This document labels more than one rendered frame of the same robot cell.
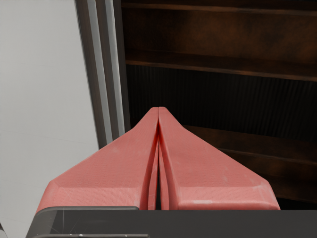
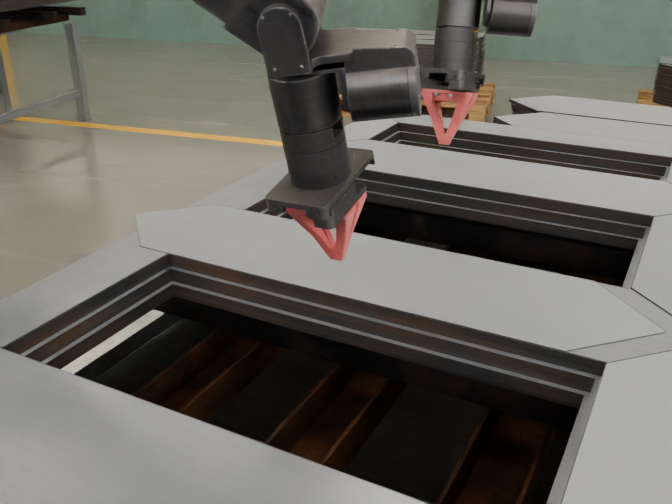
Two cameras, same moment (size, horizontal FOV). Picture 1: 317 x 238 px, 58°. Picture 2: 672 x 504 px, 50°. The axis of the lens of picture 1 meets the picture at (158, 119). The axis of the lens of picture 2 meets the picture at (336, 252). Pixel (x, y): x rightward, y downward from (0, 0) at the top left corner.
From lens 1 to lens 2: 0.63 m
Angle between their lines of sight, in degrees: 42
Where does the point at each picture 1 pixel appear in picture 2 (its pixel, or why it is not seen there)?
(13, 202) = (270, 227)
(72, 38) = (376, 301)
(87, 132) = (307, 283)
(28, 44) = (384, 285)
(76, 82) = (347, 292)
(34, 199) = (266, 238)
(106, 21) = (373, 334)
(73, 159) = (290, 270)
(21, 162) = (304, 247)
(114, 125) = (296, 308)
